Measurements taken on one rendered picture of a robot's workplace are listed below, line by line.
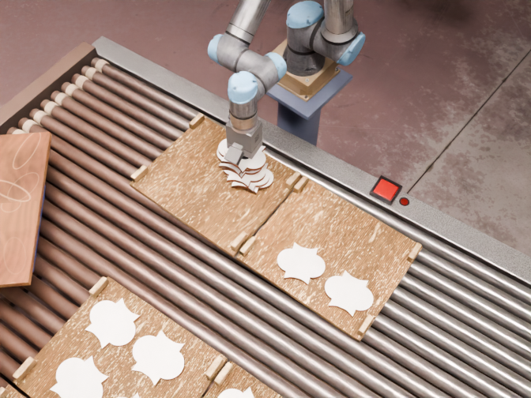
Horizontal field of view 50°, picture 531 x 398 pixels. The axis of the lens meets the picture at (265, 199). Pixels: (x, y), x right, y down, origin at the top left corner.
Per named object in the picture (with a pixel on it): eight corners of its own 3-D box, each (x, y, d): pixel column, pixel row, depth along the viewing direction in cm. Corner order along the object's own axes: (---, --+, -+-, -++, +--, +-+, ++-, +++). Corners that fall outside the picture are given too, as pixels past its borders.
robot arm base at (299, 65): (294, 39, 207) (294, 19, 198) (332, 54, 203) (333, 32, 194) (274, 67, 200) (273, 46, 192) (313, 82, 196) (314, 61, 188)
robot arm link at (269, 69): (257, 40, 155) (231, 62, 150) (290, 58, 151) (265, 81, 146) (257, 61, 161) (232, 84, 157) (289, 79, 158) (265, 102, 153)
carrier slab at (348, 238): (305, 179, 178) (305, 176, 176) (421, 249, 165) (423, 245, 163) (236, 259, 162) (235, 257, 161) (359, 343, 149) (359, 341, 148)
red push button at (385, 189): (381, 180, 178) (382, 178, 177) (398, 189, 177) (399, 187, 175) (372, 193, 176) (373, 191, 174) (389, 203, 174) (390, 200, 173)
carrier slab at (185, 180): (203, 118, 191) (202, 114, 190) (303, 178, 178) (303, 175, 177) (129, 186, 176) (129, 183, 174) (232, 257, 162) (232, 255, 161)
